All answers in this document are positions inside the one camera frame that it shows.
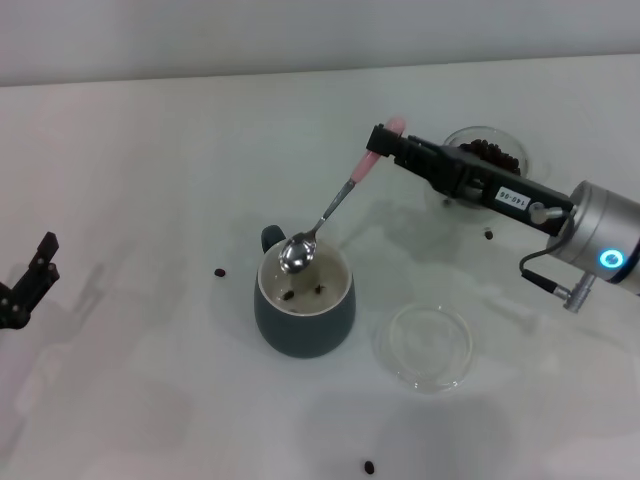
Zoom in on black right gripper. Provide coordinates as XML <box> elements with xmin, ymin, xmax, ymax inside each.
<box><xmin>365</xmin><ymin>123</ymin><xmax>576</xmax><ymax>237</ymax></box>

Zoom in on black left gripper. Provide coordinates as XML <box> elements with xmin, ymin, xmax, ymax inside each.
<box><xmin>0</xmin><ymin>231</ymin><xmax>61</xmax><ymax>331</ymax></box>

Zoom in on pink handled metal spoon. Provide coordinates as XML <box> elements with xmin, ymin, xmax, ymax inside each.
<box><xmin>277</xmin><ymin>115</ymin><xmax>406</xmax><ymax>276</ymax></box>

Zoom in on clear glass saucer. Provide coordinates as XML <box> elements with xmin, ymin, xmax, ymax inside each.
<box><xmin>374</xmin><ymin>299</ymin><xmax>475</xmax><ymax>394</ymax></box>

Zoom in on dark teal ceramic mug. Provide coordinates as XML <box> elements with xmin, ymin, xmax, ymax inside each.
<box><xmin>253</xmin><ymin>224</ymin><xmax>358</xmax><ymax>359</ymax></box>

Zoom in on coffee beans heap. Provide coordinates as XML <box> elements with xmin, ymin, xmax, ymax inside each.
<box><xmin>458</xmin><ymin>138</ymin><xmax>522</xmax><ymax>177</ymax></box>

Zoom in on clear glass cup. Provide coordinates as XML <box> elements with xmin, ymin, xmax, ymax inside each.
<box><xmin>442</xmin><ymin>124</ymin><xmax>532</xmax><ymax>211</ymax></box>

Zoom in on black cable with metal plug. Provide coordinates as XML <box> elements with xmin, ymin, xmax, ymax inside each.
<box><xmin>519</xmin><ymin>212</ymin><xmax>597</xmax><ymax>312</ymax></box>

